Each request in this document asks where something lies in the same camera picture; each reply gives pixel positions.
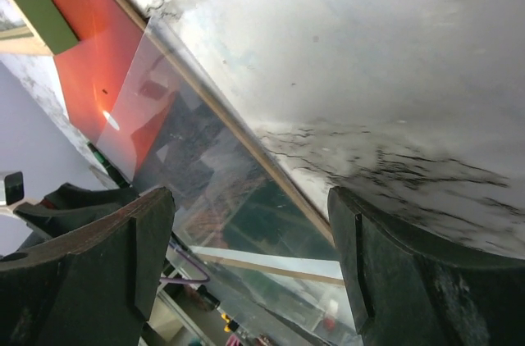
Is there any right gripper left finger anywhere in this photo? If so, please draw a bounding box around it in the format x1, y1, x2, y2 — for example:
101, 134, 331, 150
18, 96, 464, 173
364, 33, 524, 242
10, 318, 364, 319
1, 188, 176, 345

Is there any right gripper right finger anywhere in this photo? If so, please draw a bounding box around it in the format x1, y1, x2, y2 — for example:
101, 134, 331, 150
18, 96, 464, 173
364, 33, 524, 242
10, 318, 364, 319
327, 187, 524, 345

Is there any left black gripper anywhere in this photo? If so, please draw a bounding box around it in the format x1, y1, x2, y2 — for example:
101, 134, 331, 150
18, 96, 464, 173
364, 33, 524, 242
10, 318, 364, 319
1, 171, 139, 250

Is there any sunset photo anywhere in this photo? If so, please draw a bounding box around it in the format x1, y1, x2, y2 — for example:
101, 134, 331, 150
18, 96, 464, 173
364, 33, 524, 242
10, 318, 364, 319
53, 0, 343, 285

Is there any clear acrylic sheet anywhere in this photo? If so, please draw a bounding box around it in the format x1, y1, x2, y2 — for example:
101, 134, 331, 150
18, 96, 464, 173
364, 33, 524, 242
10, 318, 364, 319
96, 19, 361, 345

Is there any green wooden picture frame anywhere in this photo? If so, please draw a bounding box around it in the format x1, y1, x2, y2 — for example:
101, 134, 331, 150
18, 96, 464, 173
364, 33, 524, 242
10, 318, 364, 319
1, 0, 79, 57

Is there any small green screwdriver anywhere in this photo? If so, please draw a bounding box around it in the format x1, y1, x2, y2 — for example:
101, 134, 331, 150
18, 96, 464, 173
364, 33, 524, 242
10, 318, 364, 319
87, 142, 128, 188

